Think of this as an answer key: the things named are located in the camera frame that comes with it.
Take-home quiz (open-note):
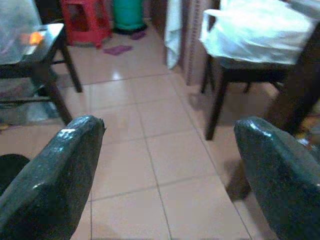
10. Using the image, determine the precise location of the purple slipper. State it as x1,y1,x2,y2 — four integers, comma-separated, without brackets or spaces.
102,44,133,56
129,30,147,41

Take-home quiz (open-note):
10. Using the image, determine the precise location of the white hanging cloth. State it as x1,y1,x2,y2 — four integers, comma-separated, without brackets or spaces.
163,0,183,70

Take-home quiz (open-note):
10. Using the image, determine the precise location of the orange fruit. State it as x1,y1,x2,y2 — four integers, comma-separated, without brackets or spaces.
28,31,44,45

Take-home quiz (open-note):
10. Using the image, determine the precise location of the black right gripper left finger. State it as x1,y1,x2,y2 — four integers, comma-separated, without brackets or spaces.
0,114,106,240

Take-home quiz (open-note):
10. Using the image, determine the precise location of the green plastic bin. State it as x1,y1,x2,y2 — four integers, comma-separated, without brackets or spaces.
112,0,148,33

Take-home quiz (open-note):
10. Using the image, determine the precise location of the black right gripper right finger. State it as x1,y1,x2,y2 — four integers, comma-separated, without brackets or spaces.
233,116,320,240

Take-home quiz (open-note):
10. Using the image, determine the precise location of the dark wooden chair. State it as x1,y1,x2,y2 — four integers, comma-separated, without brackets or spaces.
201,23,320,141
0,22,83,126

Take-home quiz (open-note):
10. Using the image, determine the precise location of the red plastic stool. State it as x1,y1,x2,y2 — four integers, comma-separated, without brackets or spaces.
59,0,113,49

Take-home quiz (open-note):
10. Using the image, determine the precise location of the clear plastic bag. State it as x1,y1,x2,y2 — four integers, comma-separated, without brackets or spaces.
0,0,45,66

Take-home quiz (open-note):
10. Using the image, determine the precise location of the white plastic bag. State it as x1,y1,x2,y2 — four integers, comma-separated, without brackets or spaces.
199,0,318,66

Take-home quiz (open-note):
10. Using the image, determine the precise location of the black round object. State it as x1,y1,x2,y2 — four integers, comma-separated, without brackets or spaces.
0,153,31,196

